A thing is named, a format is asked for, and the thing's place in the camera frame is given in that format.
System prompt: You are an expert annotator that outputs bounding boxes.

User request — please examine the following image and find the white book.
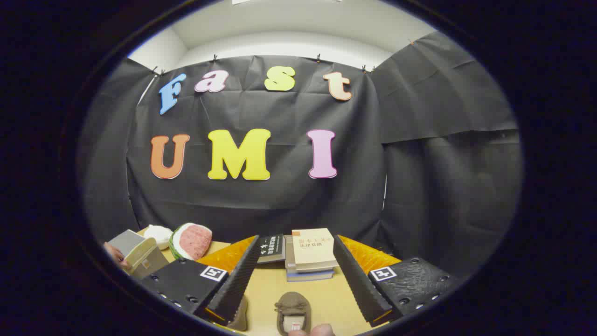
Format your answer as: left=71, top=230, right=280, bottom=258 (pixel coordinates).
left=285, top=235, right=337, bottom=277

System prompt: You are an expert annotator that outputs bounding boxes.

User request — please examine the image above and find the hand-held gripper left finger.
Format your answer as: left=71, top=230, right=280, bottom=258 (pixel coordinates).
left=139, top=235, right=261, bottom=327

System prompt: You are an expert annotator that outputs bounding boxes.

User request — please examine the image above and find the blue book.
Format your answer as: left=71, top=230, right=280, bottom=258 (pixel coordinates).
left=286, top=269, right=335, bottom=282

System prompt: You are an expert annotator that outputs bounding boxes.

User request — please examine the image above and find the black book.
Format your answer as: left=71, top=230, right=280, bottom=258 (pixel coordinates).
left=257, top=234, right=286, bottom=264

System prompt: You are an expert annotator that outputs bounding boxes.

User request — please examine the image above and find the watermelon slice plush toy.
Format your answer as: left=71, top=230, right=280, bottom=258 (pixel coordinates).
left=169, top=223, right=213, bottom=261

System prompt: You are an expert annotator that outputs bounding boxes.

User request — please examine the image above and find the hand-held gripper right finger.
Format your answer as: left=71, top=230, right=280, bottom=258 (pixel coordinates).
left=332, top=234, right=460, bottom=327

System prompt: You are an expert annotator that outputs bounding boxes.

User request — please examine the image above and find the beige storage box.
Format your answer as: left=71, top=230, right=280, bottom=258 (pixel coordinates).
left=107, top=229, right=169, bottom=279

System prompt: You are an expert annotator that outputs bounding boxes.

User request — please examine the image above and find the white plush toy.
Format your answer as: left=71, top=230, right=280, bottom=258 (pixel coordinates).
left=143, top=224, right=174, bottom=250

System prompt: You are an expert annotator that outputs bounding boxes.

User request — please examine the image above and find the brown fuzzy shoe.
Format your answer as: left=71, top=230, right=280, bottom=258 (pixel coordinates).
left=274, top=292, right=312, bottom=336
left=229, top=295, right=249, bottom=332

